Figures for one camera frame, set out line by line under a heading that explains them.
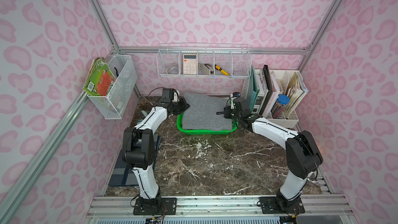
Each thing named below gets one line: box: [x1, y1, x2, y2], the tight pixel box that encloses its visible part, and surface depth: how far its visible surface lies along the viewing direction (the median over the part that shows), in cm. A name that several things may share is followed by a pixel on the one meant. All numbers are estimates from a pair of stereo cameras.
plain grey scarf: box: [181, 92, 233, 132], surface depth 94 cm
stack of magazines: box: [283, 72, 309, 119], surface depth 92 cm
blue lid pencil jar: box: [270, 94, 291, 119], surface depth 95 cm
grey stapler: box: [199, 63, 215, 76], surface depth 101 cm
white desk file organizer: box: [240, 68, 300, 129], surface depth 94 cm
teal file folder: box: [248, 64, 260, 112], surface depth 86 cm
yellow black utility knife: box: [214, 64, 232, 76], surface depth 100 cm
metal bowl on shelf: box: [166, 66, 179, 75], surface depth 98 cm
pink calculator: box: [182, 53, 198, 75], surface depth 97 cm
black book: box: [259, 64, 272, 116], surface depth 92 cm
